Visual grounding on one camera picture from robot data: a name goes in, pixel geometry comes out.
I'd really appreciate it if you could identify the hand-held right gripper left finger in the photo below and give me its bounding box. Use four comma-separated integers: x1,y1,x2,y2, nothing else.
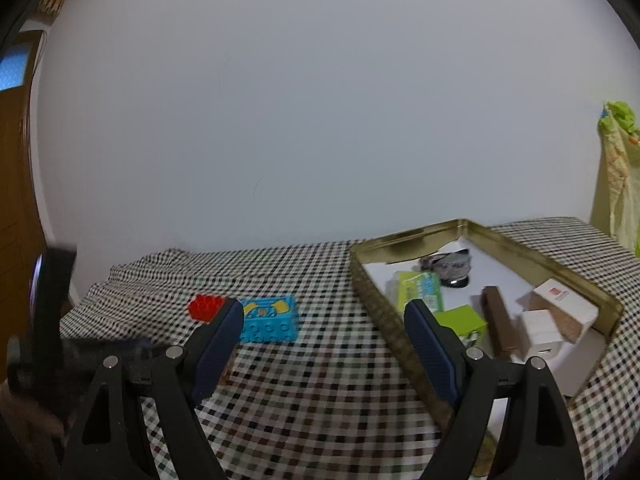
60,297,246,480

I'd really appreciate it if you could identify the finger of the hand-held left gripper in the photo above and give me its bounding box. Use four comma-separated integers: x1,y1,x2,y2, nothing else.
62,337,156,367

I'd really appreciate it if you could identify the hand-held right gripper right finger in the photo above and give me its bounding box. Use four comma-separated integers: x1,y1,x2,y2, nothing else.
404,299,586,480

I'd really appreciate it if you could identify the green block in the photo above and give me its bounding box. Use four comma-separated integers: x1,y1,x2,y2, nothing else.
432,304,488,348

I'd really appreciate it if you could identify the gold tin box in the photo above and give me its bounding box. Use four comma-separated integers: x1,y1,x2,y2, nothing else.
348,218,624,478

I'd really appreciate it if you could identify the clear case with green label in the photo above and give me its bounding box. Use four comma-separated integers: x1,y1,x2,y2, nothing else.
387,270,446,313

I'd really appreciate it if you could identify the brown wooden block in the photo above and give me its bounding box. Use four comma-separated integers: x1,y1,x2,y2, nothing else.
481,286,526,361

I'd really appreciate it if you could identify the white charger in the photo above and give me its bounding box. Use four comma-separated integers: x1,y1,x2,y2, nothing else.
521,309,565,362

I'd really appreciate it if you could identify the white card box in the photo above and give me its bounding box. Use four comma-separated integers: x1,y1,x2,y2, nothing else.
516,278,599,344

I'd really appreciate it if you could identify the person's left forearm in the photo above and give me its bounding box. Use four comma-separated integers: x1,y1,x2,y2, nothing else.
0,382,66,480

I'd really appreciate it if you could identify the copper playing card box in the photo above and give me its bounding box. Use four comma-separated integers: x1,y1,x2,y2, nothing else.
220,350,238,388

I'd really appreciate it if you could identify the red building block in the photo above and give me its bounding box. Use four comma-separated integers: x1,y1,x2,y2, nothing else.
187,294,228,322

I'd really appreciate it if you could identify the blue building block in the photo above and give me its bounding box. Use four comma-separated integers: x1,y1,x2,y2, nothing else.
239,296,301,345

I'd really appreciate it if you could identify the checkered tablecloth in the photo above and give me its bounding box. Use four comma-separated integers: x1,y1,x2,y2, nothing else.
60,216,640,480

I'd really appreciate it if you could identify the white paper lining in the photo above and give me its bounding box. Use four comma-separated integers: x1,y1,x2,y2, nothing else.
365,247,608,396

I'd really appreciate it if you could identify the wooden door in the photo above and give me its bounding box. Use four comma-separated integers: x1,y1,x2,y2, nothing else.
0,30,46,386

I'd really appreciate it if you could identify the green and yellow cloth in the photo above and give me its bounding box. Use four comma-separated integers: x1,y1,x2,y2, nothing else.
590,101,640,256

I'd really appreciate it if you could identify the yellow wall ornament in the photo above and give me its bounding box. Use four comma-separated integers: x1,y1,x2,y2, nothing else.
39,0,68,25

